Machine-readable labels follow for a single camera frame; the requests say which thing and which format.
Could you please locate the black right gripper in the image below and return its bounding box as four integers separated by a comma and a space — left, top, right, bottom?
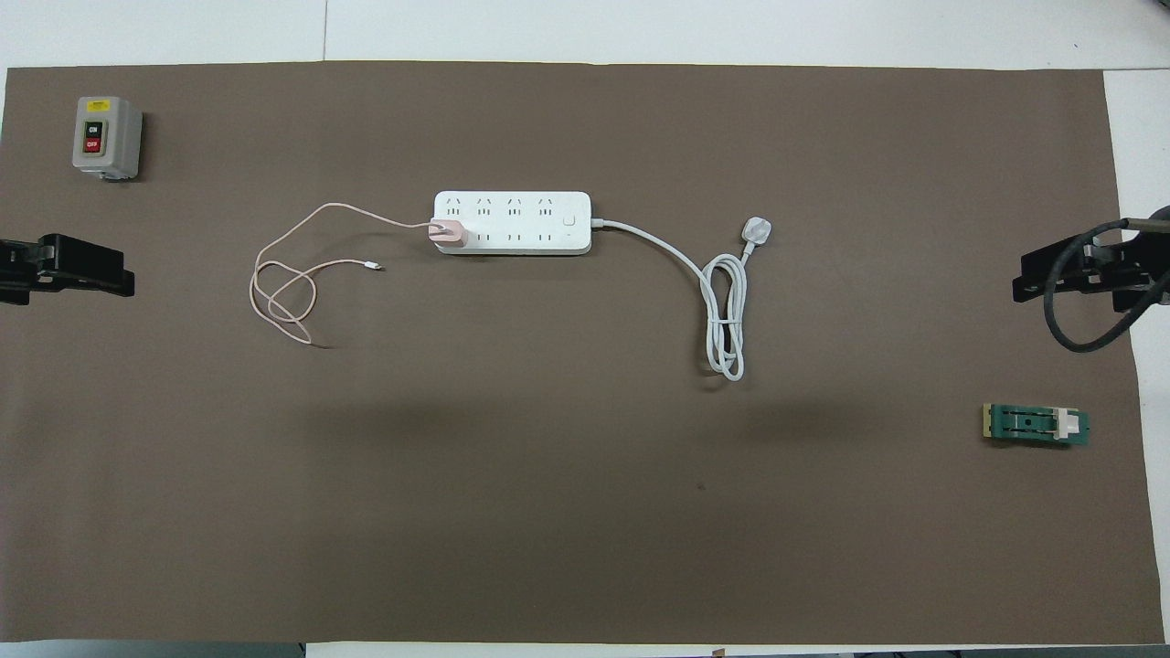
1012, 228, 1170, 313

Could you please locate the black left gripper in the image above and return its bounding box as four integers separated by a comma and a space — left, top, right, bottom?
0, 234, 136, 306

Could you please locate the pink charging cable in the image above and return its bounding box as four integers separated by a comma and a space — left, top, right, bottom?
249, 203, 435, 348

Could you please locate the brown table mat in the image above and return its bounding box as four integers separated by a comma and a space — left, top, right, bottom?
0, 60, 1164, 645

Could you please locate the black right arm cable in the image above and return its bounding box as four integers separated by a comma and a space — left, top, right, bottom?
1045, 218, 1170, 354

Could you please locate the grey on-off switch box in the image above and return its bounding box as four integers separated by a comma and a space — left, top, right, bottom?
72, 96, 144, 182

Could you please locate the green knife switch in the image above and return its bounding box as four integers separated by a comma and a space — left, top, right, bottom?
983, 403, 1092, 450

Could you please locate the white power cord with plug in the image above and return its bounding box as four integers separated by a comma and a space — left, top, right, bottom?
590, 215, 776, 382

